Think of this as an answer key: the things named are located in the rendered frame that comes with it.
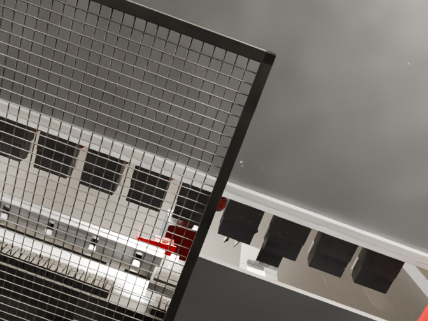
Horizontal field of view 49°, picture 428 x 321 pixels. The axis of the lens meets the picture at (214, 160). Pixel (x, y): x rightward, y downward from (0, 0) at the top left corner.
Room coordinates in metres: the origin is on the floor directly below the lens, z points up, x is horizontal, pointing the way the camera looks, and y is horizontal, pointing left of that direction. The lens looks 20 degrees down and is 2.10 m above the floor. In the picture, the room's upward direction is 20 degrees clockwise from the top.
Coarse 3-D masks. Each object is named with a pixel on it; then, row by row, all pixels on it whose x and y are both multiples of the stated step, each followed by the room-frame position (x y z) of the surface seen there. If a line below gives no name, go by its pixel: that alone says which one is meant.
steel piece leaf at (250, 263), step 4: (248, 260) 1.87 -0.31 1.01; (252, 260) 1.87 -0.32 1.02; (248, 264) 1.85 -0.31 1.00; (252, 264) 1.87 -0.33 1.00; (256, 264) 1.87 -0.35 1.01; (248, 268) 1.82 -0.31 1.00; (252, 268) 1.84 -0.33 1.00; (256, 268) 1.85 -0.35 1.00; (260, 268) 1.86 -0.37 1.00; (256, 272) 1.82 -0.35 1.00; (260, 272) 1.83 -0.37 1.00; (264, 272) 1.84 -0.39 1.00
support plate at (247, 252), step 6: (246, 246) 2.01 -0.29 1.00; (252, 246) 2.03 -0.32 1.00; (246, 252) 1.96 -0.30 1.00; (252, 252) 1.98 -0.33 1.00; (240, 258) 1.89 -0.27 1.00; (246, 258) 1.91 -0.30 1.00; (252, 258) 1.92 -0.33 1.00; (240, 264) 1.83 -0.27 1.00; (264, 270) 1.86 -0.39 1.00; (270, 270) 1.88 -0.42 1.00; (276, 270) 1.90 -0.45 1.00; (270, 276) 1.82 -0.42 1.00; (276, 276) 1.84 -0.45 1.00
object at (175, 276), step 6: (174, 258) 1.69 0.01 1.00; (168, 264) 1.63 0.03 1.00; (174, 264) 1.64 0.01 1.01; (156, 270) 1.54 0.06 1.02; (162, 270) 1.54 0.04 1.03; (168, 270) 1.55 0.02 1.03; (174, 270) 1.61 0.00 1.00; (156, 276) 1.48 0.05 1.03; (174, 276) 1.52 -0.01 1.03; (150, 282) 1.46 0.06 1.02; (162, 282) 1.47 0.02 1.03; (168, 282) 1.48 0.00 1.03; (174, 282) 1.49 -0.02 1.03; (150, 288) 1.45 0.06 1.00; (156, 288) 1.45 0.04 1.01; (162, 288) 1.46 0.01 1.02; (174, 288) 1.47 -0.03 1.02; (168, 294) 1.46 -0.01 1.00
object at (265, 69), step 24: (96, 0) 0.97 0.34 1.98; (120, 0) 0.97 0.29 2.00; (168, 24) 0.97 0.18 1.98; (192, 24) 0.97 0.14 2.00; (240, 48) 0.97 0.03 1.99; (264, 72) 0.98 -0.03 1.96; (240, 120) 0.98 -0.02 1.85; (240, 144) 0.98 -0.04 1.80; (216, 192) 0.98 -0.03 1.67; (192, 264) 0.98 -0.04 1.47; (168, 312) 0.98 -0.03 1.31
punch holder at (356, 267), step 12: (360, 252) 1.79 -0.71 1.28; (372, 252) 1.72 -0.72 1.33; (360, 264) 1.73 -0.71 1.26; (372, 264) 1.72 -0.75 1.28; (384, 264) 1.72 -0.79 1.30; (396, 264) 1.72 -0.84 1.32; (360, 276) 1.72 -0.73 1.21; (372, 276) 1.72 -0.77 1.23; (384, 276) 1.72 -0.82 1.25; (396, 276) 1.72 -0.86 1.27; (372, 288) 1.72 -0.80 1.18; (384, 288) 1.72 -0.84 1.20
